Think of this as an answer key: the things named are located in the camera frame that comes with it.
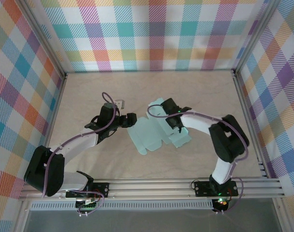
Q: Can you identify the mint green paper box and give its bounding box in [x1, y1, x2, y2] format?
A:
[126, 98, 193, 157]

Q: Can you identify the green terminal circuit board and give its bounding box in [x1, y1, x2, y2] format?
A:
[75, 197, 100, 213]

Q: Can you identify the grey metal sheet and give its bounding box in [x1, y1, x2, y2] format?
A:
[23, 209, 282, 232]

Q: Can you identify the small orange controller board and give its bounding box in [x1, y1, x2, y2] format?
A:
[213, 197, 231, 211]

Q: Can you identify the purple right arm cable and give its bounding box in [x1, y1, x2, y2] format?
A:
[146, 105, 250, 215]

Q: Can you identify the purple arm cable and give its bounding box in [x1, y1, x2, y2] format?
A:
[42, 91, 121, 217]
[146, 105, 250, 215]

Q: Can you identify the aluminium side rail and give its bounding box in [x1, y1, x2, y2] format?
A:
[232, 70, 270, 179]
[42, 72, 68, 150]

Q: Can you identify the wide aluminium frame rail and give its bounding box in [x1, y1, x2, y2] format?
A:
[18, 177, 285, 202]

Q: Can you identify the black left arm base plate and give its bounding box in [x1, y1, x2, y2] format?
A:
[88, 183, 111, 197]

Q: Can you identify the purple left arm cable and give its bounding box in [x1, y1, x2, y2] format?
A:
[42, 91, 121, 217]

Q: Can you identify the grey slotted cable duct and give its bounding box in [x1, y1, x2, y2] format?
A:
[30, 202, 214, 210]

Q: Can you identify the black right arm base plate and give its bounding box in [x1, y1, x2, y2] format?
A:
[194, 180, 238, 197]

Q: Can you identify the aluminium frame post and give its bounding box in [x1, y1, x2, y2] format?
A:
[232, 0, 282, 75]
[20, 0, 68, 78]

